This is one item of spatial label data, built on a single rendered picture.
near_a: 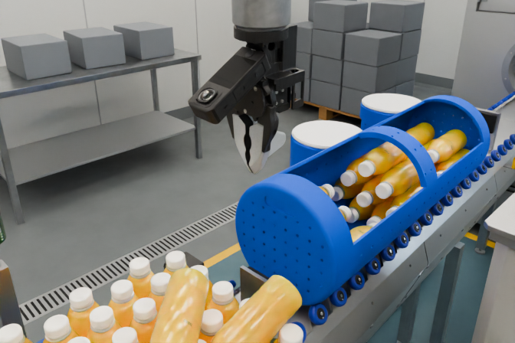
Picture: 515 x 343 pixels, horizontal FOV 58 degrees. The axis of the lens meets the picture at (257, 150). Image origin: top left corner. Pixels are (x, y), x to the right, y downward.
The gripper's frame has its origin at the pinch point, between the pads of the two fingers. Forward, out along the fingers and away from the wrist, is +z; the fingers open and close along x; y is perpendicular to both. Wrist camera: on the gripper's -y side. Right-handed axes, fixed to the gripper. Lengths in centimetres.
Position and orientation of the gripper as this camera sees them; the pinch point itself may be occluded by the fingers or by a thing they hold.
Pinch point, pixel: (250, 167)
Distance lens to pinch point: 67.7
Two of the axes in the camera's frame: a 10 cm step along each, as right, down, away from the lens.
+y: 7.2, -3.2, 6.2
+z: 0.0, 8.9, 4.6
